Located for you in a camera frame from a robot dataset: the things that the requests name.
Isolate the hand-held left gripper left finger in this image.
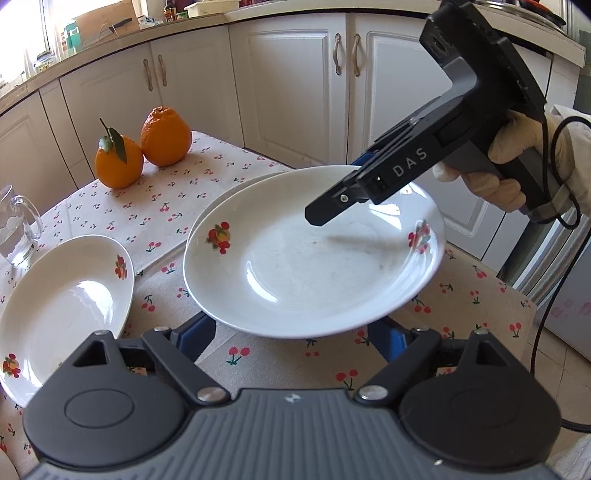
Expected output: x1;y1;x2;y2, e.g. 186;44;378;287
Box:
73;314;230;408

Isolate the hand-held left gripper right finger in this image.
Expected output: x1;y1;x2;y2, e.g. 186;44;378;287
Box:
355;318;509;408

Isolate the white fruit print plate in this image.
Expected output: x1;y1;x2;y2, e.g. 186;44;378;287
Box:
0;235;136;409
183;165;447;340
188;172;298;243

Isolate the person's right forearm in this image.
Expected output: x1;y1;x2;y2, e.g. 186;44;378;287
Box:
551;104;591;223

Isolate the person's right hand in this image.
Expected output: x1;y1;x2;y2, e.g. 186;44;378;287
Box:
433;111;579;214

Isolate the white cabinet door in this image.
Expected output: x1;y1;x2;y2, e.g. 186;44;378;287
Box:
345;11;553;274
59;46;158;178
150;25;245;148
229;13;349;168

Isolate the metal pot lid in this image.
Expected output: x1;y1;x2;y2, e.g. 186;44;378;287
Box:
475;0;570;29

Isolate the cherry print tablecloth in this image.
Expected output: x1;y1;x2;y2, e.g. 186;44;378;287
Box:
0;130;539;480

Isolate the bumpy orange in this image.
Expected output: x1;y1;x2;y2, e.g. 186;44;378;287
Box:
140;106;193;167

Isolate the orange with green leaf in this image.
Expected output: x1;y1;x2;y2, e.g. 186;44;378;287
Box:
95;117;145;189

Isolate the glass mug with water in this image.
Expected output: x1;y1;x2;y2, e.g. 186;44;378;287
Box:
0;185;44;268

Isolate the white plastic tray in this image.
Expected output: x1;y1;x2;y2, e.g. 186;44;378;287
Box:
185;1;241;20

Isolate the white quilted robe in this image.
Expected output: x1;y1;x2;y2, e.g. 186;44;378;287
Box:
551;440;591;480

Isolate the cardboard box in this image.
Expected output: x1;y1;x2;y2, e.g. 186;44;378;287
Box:
73;0;149;34

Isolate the green container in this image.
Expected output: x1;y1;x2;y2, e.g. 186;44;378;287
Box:
64;21;83;53

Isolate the black cable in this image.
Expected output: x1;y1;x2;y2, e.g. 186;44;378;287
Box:
529;114;591;435

